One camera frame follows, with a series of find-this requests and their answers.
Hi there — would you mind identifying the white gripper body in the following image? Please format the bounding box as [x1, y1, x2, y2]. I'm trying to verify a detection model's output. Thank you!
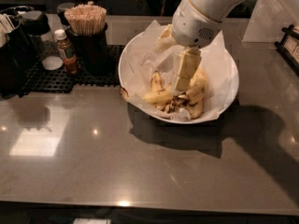
[172, 0, 222, 49]

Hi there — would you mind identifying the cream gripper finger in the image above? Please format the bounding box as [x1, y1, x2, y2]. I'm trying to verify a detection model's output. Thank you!
[171, 48, 202, 95]
[153, 24, 178, 53]

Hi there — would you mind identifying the banana bunch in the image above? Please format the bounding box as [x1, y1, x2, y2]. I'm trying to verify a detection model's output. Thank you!
[120, 71, 176, 117]
[178, 67, 208, 119]

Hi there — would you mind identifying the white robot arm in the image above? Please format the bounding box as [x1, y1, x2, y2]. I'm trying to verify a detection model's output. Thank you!
[155, 0, 299, 52]

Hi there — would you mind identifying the white bowl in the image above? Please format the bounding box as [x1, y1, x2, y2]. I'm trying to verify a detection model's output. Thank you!
[118, 24, 240, 125]

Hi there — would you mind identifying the white paper liner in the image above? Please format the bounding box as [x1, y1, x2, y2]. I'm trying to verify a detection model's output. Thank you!
[123, 20, 235, 123]

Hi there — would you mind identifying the black cup holder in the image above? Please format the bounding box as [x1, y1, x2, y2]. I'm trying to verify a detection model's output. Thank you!
[68, 24, 109, 76]

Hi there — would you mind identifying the clear acrylic sign stand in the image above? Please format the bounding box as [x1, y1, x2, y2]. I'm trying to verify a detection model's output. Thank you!
[243, 0, 299, 43]

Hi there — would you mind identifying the wooden stirrer sticks bundle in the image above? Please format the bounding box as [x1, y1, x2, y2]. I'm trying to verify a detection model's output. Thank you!
[64, 4, 107, 35]

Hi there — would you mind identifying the small brown sauce bottle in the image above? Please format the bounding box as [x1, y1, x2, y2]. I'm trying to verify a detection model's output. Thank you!
[54, 29, 80, 77]

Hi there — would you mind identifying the black tray right edge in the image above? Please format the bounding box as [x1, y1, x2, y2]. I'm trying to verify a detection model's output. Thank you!
[275, 24, 299, 76]

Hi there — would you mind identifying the dark lidded jar behind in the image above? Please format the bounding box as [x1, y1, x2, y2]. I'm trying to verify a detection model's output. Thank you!
[57, 3, 75, 26]

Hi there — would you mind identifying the glass sugar shaker black lid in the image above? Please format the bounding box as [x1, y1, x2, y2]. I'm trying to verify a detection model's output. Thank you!
[21, 10, 64, 71]

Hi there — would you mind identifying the black rubber grid mat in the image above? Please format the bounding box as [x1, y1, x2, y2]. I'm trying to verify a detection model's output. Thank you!
[18, 45, 124, 97]

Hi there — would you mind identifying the black container left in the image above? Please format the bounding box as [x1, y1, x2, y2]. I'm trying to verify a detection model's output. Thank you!
[0, 6, 37, 96]

